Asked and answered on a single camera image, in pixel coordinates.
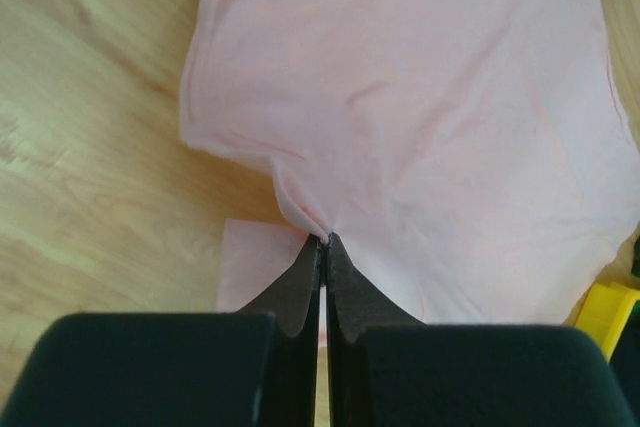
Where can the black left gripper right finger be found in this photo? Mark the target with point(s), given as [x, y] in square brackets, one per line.
[386, 368]

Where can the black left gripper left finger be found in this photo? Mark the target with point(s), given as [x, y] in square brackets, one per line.
[254, 367]

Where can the pink t shirt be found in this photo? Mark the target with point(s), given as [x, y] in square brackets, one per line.
[473, 156]

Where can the yellow plastic bin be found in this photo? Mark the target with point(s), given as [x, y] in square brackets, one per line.
[605, 312]

